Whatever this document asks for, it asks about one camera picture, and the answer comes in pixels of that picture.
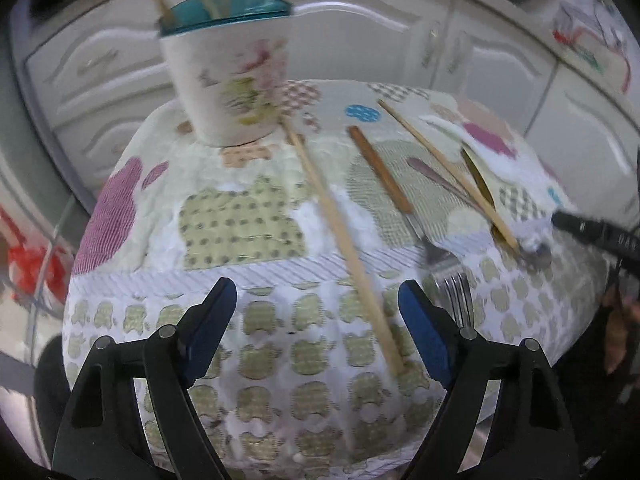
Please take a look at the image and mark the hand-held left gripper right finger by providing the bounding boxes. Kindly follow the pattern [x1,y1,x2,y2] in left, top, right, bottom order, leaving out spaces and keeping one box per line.
[397,279,581,480]

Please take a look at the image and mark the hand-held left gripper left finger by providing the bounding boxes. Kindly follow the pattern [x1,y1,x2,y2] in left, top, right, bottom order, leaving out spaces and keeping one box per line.
[51,276,238,480]

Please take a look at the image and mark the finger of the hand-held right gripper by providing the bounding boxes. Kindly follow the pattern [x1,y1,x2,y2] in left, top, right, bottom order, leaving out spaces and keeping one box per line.
[551,210,608,247]

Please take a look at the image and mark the steel spoon pink handle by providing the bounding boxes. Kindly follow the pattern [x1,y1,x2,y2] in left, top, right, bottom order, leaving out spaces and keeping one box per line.
[406,156,553,273]

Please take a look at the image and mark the floral utensil holder teal lid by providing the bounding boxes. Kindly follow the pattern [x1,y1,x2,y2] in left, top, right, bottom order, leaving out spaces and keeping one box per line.
[157,0,296,147]

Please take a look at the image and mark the person's right hand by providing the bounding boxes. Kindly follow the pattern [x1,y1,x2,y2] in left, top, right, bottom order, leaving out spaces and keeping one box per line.
[602,280,640,376]

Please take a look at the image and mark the white cabinet door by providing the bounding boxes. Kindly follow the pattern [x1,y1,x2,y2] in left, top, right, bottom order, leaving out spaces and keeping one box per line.
[525,62,640,216]
[440,2,557,133]
[292,0,457,92]

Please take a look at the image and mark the patchwork quilted cloth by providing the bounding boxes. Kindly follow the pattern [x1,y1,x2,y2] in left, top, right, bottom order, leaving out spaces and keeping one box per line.
[62,79,608,476]

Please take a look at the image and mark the red object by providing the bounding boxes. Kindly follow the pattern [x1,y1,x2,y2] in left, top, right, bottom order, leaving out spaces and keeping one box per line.
[0,205,57,307]

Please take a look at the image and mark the white cabinet drawer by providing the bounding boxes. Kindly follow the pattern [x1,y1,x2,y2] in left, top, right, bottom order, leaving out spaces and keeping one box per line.
[24,10,176,113]
[50,97,188,193]

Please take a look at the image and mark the wooden handle steel fork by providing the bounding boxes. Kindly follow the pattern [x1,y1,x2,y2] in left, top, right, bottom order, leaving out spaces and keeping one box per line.
[347,125,475,328]

